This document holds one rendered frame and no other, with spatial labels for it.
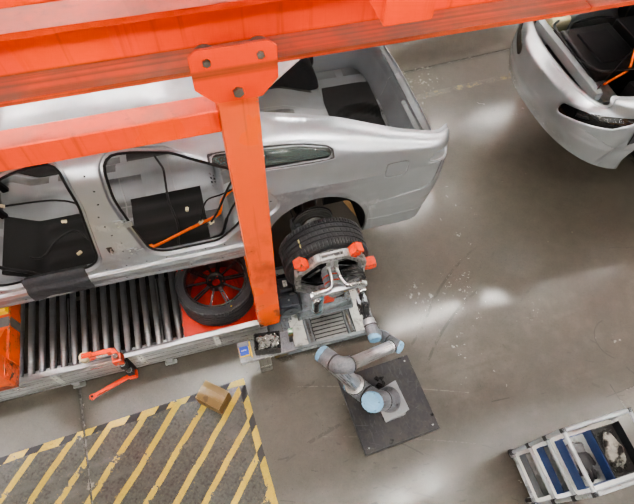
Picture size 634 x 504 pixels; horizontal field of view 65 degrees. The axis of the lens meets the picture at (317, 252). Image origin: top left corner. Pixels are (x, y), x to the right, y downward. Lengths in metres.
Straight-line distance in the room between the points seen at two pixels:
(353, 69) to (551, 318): 2.98
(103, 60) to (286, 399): 3.08
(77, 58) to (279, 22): 0.70
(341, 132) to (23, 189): 2.58
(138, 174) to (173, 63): 2.53
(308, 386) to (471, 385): 1.38
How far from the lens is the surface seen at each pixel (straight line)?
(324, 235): 3.53
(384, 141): 3.40
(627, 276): 5.63
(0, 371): 4.08
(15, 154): 2.23
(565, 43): 5.21
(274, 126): 3.18
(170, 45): 1.93
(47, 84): 1.95
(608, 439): 3.90
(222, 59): 1.81
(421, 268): 4.87
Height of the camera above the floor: 4.16
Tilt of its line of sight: 60 degrees down
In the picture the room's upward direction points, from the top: 3 degrees clockwise
